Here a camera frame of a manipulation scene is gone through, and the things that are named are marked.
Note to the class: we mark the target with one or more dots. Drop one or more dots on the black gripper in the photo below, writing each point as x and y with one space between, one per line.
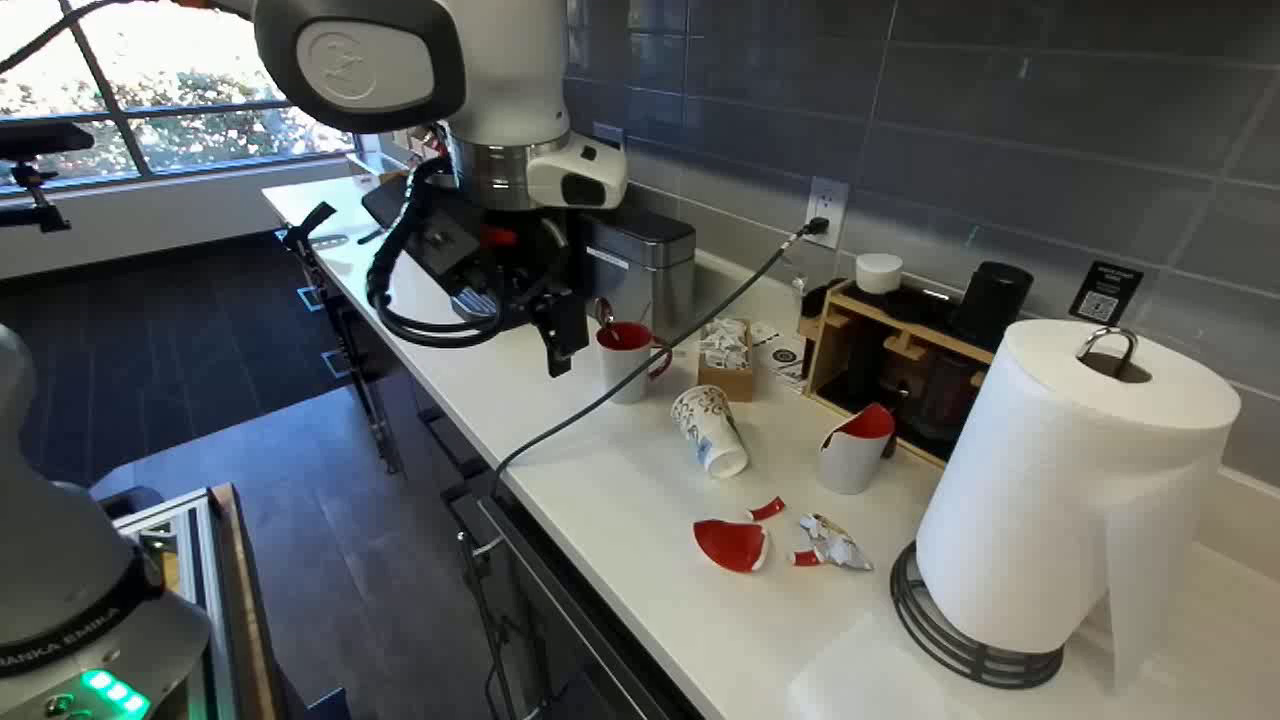
515 260

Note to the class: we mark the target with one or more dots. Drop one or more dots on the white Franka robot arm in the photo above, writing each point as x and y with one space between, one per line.
515 67

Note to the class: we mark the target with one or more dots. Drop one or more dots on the patterned white paper cup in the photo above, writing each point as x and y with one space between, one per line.
704 424

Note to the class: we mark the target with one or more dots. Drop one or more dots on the upright white mug red inside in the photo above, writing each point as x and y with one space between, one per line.
627 368

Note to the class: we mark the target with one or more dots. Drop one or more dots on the stainless steel pod recycle bin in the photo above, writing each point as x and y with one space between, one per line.
653 267

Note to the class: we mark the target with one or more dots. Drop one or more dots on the small red mug shard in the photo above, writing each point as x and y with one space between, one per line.
770 509
806 556

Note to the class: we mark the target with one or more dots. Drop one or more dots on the wooden condiment organizer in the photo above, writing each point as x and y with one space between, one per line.
855 340

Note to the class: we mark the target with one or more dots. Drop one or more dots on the dark wooden base cabinets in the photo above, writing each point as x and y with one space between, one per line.
562 643

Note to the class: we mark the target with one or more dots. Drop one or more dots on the broken white mug red inside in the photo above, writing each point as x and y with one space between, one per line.
845 460

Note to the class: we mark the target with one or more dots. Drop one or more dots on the crumpled silver foil wrapper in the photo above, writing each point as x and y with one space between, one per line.
835 547

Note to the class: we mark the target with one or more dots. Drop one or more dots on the black cylindrical container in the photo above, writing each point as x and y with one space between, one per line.
997 305

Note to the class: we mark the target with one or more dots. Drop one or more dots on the white paper towel roll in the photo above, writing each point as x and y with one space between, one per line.
1052 506

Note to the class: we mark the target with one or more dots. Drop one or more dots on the black QR code sign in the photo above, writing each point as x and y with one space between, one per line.
1104 293

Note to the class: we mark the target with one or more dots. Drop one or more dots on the black tripod stand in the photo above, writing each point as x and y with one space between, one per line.
41 138

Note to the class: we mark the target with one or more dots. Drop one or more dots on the black clamp mount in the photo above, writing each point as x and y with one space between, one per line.
309 226

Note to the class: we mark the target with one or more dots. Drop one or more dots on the white wall outlet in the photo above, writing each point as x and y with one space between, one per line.
827 204

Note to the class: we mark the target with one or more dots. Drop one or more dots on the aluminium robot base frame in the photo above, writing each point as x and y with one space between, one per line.
184 562

